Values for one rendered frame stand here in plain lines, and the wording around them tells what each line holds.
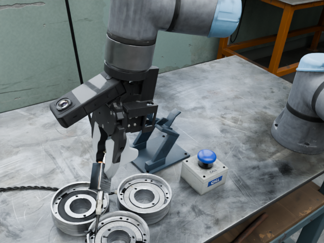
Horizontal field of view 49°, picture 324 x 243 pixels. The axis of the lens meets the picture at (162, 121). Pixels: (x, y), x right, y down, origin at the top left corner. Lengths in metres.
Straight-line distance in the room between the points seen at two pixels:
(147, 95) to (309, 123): 0.47
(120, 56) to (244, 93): 0.69
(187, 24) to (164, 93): 0.58
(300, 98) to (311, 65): 0.08
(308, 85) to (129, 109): 0.46
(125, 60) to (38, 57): 1.78
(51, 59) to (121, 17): 1.82
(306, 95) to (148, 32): 0.48
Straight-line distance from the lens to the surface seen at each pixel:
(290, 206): 1.17
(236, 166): 0.85
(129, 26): 0.51
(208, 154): 0.74
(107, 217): 0.66
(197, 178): 0.74
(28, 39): 2.23
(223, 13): 0.54
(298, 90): 0.91
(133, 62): 0.52
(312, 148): 0.95
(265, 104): 1.12
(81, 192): 0.71
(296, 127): 0.93
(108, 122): 0.58
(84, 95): 0.55
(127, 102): 0.58
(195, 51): 2.96
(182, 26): 0.53
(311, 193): 1.24
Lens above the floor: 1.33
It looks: 34 degrees down
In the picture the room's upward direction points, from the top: 5 degrees clockwise
